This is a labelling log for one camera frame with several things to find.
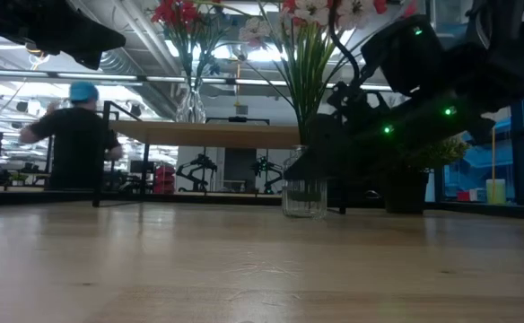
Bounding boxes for pale green cup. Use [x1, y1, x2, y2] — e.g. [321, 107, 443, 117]
[485, 178, 508, 206]

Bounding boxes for red stacked crates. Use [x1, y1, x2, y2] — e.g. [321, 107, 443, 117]
[153, 163, 177, 195]

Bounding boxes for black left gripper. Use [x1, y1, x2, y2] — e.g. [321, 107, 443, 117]
[1, 0, 127, 71]

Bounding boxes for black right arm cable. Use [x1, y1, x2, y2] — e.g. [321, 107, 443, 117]
[327, 0, 364, 84]

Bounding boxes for wooden shelf with black legs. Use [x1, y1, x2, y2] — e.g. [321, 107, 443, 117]
[92, 99, 349, 215]

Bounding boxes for potted green bushy plant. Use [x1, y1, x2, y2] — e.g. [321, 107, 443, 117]
[376, 136, 470, 215]

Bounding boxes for black background rig frame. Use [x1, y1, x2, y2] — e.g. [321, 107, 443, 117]
[203, 115, 272, 195]

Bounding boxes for round ribbed glass vase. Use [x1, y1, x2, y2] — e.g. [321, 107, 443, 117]
[175, 84, 207, 124]

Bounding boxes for dark red flower bunch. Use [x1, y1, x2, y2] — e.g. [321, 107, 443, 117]
[149, 0, 205, 91]

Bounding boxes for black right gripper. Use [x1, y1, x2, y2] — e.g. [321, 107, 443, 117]
[283, 84, 418, 180]

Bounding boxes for white artificial flower sprig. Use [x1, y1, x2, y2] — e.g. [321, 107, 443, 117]
[238, 0, 378, 109]

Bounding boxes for coral red flower bunch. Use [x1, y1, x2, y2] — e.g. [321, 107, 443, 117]
[279, 0, 391, 149]

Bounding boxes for blue artificial flower bunch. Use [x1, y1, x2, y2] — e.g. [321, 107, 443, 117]
[193, 8, 245, 91]

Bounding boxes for person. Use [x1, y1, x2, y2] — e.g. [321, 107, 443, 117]
[18, 80, 125, 192]

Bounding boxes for yellow hanging cable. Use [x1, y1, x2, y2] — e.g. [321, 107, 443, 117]
[490, 127, 499, 181]

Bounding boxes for cylindrical glass bottle vase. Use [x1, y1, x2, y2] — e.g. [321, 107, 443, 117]
[282, 145, 328, 220]

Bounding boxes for long ceiling light bar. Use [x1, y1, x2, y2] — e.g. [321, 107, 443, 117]
[0, 66, 393, 93]

